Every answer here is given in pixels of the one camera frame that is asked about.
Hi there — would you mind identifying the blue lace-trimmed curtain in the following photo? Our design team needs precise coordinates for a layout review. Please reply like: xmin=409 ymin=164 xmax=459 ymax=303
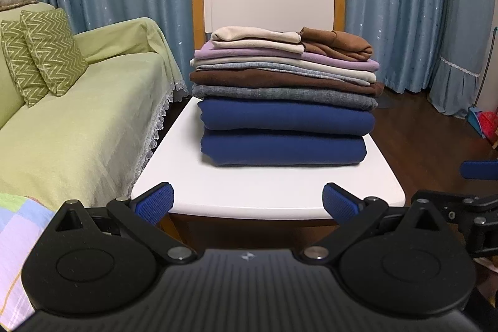
xmin=427 ymin=0 xmax=498 ymax=120

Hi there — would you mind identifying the brown garment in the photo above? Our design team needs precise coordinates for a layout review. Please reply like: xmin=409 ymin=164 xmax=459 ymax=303
xmin=299 ymin=26 xmax=373 ymax=62

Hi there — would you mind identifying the green zigzag pillow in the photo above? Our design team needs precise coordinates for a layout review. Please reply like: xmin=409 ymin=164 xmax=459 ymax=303
xmin=19 ymin=8 xmax=89 ymax=97
xmin=0 ymin=20 xmax=49 ymax=108

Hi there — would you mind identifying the checkered pastel blanket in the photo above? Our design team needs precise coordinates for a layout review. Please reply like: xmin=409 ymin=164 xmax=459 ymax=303
xmin=0 ymin=193 xmax=57 ymax=329

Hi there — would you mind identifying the red plastic item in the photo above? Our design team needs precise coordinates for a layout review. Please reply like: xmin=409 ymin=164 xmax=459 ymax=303
xmin=478 ymin=111 xmax=498 ymax=151

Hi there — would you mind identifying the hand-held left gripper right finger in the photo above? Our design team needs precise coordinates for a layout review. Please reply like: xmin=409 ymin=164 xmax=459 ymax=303
xmin=298 ymin=182 xmax=444 ymax=265

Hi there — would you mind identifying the white chair with wooden trim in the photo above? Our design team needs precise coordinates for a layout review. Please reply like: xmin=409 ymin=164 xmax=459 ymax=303
xmin=130 ymin=0 xmax=406 ymax=239

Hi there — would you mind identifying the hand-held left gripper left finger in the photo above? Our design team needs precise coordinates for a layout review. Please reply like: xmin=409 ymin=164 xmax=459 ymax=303
xmin=54 ymin=182 xmax=197 ymax=265

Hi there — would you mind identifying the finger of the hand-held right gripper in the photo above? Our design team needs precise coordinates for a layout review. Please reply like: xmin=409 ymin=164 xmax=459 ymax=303
xmin=459 ymin=160 xmax=498 ymax=180
xmin=411 ymin=190 xmax=498 ymax=228

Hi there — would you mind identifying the stack of folded clothes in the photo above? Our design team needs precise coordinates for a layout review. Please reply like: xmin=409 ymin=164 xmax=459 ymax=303
xmin=189 ymin=26 xmax=386 ymax=166

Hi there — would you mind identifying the green covered sofa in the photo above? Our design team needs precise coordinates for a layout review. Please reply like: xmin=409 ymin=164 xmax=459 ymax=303
xmin=0 ymin=1 xmax=188 ymax=211

